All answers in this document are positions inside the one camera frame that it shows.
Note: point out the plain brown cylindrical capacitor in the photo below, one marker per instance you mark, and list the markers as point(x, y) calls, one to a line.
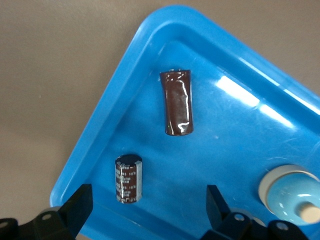
point(177, 105)

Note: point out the printed brown cylindrical capacitor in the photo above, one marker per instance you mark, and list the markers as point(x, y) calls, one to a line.
point(128, 180)

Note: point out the light blue service bell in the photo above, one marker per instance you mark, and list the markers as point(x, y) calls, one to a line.
point(285, 192)

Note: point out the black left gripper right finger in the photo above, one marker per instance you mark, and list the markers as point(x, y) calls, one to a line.
point(217, 212)

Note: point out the blue plastic tray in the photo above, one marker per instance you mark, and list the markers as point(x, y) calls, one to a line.
point(225, 150)

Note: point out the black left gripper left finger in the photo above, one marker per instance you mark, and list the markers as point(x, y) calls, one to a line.
point(75, 210)

